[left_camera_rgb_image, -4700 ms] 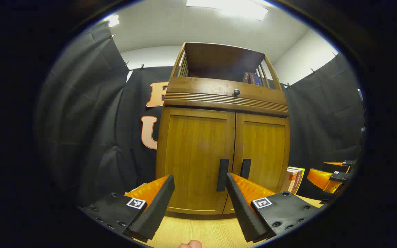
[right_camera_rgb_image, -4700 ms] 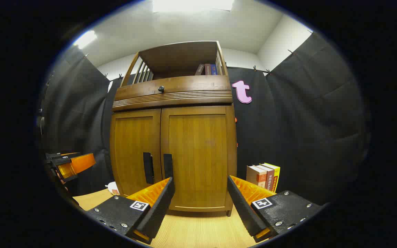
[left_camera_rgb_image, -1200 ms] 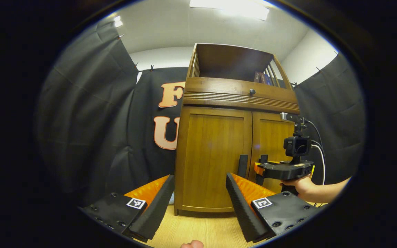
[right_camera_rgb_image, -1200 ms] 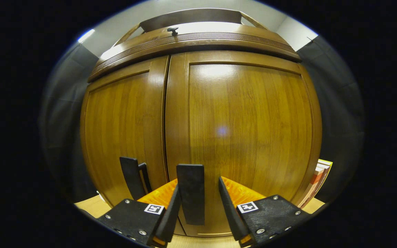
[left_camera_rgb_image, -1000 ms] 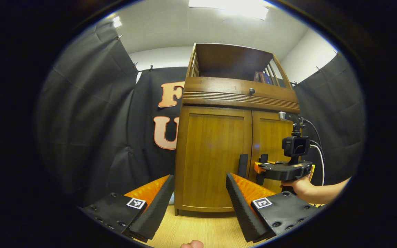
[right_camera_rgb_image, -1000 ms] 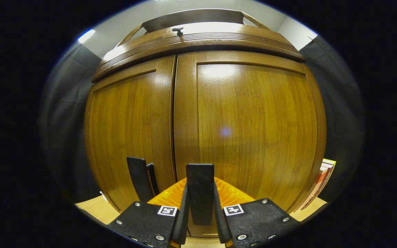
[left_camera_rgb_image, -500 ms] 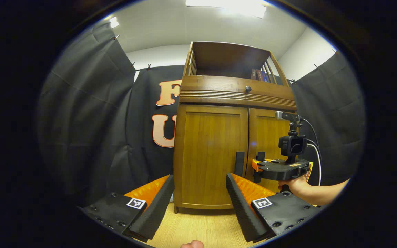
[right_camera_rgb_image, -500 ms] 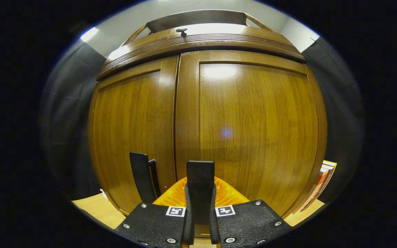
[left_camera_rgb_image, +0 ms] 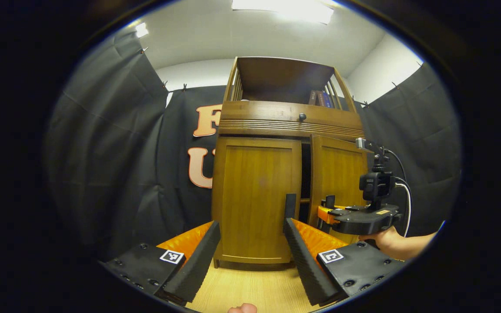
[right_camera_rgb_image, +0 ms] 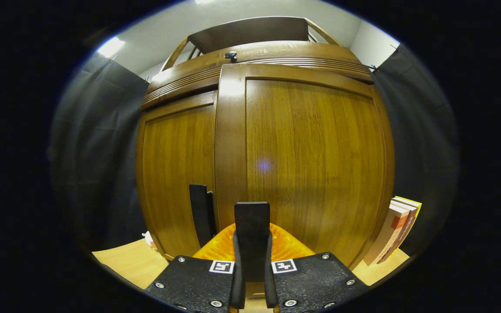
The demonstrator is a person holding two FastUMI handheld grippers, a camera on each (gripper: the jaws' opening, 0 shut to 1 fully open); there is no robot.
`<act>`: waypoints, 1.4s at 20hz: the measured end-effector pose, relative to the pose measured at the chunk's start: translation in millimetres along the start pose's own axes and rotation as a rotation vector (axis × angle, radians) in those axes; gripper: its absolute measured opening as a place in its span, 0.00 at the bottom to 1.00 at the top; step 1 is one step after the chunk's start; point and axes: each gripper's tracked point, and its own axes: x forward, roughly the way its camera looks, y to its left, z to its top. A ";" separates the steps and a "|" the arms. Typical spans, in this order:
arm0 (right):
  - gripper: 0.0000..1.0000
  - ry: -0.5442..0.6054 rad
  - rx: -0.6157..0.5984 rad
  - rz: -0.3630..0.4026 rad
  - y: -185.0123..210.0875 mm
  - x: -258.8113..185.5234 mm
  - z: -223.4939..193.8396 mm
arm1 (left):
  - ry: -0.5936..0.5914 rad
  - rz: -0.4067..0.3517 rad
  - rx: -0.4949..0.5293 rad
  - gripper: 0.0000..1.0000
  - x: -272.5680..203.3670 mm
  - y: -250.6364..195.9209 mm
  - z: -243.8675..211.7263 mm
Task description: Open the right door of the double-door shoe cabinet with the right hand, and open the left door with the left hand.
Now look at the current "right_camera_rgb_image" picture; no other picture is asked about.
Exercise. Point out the black backdrop cloth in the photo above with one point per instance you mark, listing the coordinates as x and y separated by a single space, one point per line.
94 165

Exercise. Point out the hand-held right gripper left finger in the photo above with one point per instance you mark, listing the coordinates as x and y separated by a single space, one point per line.
189 282

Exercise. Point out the wooden cabinet door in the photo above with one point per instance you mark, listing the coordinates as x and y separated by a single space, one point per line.
311 152
176 165

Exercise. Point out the tan book with orange label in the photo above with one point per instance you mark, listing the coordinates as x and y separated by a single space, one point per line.
389 234

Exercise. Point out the small white packet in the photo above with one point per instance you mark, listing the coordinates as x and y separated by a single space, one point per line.
148 240

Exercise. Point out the red-brown book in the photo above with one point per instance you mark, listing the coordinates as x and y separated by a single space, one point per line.
407 230

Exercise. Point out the wooden cabinet drawer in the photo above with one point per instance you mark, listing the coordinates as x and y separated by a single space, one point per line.
276 52

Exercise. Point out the brown wooden double-door shoe cabinet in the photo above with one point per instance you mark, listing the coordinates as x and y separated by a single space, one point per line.
250 30

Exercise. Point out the small ceiling light panel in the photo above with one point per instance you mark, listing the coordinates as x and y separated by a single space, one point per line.
111 47

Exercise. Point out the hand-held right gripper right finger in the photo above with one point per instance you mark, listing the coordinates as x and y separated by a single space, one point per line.
315 282

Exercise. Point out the black round drawer knob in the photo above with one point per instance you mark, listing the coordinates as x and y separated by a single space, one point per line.
231 55

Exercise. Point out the large ceiling light panel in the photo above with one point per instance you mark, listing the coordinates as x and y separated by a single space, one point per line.
205 1

